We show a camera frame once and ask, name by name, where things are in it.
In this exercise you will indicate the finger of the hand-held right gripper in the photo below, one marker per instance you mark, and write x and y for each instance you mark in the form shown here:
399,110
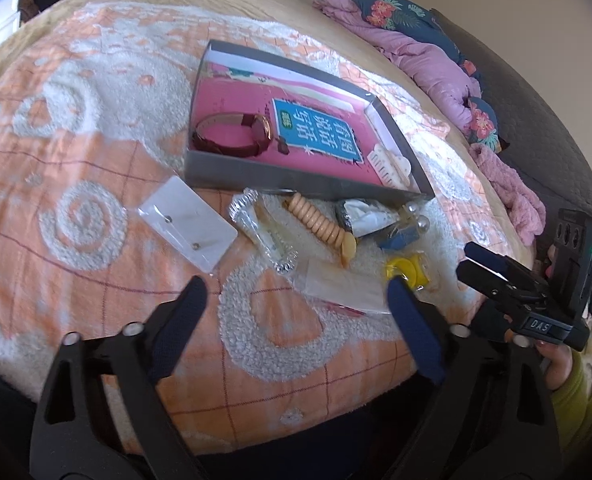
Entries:
480,280
495,260

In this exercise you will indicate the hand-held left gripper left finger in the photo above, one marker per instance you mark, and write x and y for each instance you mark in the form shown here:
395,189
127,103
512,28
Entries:
181,325

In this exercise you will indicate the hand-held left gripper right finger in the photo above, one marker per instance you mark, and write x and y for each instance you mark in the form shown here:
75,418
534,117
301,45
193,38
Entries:
415,330

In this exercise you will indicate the clear bag of yellow rings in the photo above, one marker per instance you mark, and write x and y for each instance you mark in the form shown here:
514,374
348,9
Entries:
405,270

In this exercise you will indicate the blue fabric accessory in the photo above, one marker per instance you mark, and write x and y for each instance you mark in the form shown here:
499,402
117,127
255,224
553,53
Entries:
395,241

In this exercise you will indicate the whitish plastic bag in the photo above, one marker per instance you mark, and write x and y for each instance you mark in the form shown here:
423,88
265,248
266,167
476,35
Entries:
336,285

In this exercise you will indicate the white earring card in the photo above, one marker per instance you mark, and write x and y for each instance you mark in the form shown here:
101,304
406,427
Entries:
191,220

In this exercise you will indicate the plastic packet with dark accessory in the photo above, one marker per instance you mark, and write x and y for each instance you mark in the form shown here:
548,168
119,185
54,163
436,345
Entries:
365,217

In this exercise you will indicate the clear crinkled plastic packet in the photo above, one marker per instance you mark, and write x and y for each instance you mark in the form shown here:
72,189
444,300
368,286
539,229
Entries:
266,235

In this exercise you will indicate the grey cardboard box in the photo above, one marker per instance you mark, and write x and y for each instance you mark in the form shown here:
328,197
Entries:
276,180

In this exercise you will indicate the person's right forearm green sleeve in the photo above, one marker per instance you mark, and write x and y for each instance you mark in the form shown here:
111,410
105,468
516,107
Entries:
580,405

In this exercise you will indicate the person's right hand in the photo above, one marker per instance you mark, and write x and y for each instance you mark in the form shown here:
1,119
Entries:
558,365

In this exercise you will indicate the pink fuzzy cloth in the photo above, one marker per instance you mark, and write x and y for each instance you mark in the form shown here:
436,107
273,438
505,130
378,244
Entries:
515,195

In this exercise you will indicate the white hair claw clip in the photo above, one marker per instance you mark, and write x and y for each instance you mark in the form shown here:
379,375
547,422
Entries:
388,165

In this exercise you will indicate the person's dark trousers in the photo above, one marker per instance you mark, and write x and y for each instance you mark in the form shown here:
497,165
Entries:
301,450

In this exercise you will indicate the orange and white fluffy blanket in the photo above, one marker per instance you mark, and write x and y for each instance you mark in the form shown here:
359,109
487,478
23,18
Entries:
101,135

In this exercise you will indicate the small dark red charm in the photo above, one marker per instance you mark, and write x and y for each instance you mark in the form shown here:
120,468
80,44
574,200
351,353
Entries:
283,146

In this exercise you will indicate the pink quilt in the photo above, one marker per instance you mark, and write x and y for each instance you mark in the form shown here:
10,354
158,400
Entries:
425,60

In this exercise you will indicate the navy floral pillow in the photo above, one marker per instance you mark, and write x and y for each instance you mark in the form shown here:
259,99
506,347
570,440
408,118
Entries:
395,15

